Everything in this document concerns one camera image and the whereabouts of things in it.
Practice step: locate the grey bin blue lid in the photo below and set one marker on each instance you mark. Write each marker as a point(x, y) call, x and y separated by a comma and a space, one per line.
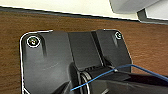
point(130, 5)

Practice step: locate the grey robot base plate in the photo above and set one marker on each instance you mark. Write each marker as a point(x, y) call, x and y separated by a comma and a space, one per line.
point(50, 63)

